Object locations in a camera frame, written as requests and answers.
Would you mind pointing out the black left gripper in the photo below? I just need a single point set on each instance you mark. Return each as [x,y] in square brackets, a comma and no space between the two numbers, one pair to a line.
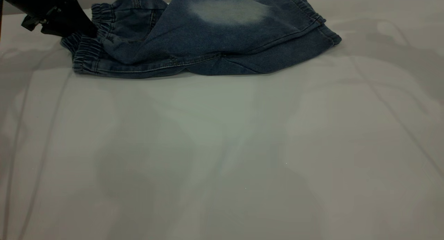
[38,2]

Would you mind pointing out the blue denim shorts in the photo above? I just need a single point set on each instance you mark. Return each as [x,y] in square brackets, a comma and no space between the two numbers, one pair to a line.
[208,42]

